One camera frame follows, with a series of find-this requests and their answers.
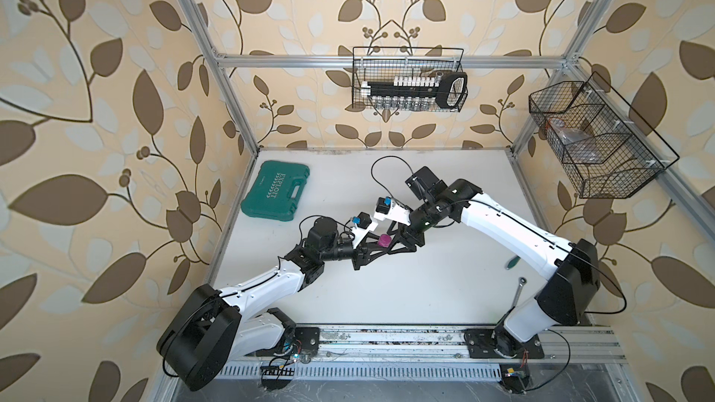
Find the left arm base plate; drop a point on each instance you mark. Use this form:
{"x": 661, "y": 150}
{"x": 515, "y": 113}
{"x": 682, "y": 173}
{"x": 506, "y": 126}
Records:
{"x": 302, "y": 341}

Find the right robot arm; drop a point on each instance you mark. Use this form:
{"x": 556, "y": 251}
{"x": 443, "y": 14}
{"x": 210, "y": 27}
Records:
{"x": 569, "y": 269}

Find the black wire basket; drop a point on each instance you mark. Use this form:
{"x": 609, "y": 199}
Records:
{"x": 373, "y": 63}
{"x": 632, "y": 151}

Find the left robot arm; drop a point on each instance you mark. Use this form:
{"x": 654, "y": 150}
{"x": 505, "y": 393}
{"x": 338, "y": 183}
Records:
{"x": 215, "y": 326}

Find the silver combination wrench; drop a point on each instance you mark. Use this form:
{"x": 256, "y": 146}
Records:
{"x": 521, "y": 284}

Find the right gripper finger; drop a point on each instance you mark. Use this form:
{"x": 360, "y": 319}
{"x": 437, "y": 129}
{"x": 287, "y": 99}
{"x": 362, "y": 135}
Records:
{"x": 397, "y": 247}
{"x": 394, "y": 229}

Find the plastic bag in basket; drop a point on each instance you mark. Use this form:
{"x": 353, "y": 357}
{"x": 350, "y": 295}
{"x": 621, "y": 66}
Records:
{"x": 574, "y": 145}

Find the green plastic tool case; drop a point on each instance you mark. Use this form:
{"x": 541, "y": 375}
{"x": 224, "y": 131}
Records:
{"x": 276, "y": 192}

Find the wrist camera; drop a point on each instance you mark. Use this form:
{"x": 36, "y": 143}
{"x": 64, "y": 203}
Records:
{"x": 363, "y": 225}
{"x": 389, "y": 209}

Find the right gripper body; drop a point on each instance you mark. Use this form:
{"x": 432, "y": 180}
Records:
{"x": 407, "y": 232}

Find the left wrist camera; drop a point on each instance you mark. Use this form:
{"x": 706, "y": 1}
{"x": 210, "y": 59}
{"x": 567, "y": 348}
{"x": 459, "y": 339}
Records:
{"x": 363, "y": 225}

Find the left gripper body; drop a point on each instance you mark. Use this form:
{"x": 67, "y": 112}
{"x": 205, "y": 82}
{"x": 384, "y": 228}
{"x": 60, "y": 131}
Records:
{"x": 357, "y": 256}

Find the black wire basket back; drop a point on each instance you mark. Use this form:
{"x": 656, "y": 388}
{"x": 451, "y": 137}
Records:
{"x": 373, "y": 63}

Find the black wire basket right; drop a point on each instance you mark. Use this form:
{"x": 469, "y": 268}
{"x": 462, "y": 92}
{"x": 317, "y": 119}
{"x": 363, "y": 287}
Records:
{"x": 632, "y": 151}

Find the socket set rail holder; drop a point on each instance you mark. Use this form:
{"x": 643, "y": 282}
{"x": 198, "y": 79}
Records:
{"x": 444, "y": 92}

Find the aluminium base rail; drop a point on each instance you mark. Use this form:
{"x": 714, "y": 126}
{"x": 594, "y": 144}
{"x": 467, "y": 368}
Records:
{"x": 445, "y": 343}

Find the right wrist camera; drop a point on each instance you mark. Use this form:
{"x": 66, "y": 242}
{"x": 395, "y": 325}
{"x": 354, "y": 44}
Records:
{"x": 389, "y": 209}

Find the magenta paint jar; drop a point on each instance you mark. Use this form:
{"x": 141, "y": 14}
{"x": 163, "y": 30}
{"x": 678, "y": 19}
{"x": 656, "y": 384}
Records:
{"x": 384, "y": 241}

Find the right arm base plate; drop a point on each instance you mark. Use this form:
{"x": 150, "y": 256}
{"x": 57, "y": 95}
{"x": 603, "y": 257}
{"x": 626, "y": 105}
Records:
{"x": 483, "y": 343}

